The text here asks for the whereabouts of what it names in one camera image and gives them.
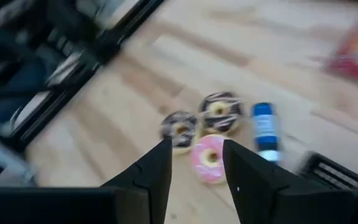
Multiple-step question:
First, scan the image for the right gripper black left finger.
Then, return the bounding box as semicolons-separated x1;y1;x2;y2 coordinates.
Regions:
99;138;174;224

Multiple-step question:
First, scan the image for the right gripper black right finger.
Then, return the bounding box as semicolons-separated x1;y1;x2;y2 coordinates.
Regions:
222;139;357;224

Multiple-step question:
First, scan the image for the pink frosted toy donut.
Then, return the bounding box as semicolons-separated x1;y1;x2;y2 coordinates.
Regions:
190;134;230;185

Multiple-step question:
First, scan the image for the blue glitter glue bottle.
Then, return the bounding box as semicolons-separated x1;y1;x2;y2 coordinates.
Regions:
250;101;283;164

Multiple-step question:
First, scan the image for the chocolate striped toy donut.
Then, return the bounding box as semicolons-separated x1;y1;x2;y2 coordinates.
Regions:
198;91;244;136
160;111;199;156

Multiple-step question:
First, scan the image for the red orange snack packet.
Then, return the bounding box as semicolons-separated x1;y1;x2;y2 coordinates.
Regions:
324;6;358;86

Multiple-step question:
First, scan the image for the black mesh basket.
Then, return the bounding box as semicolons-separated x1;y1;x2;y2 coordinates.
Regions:
295;151;358;191

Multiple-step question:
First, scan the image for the black aluminium table frame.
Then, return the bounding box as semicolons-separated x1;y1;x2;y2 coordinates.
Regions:
0;0;167;188

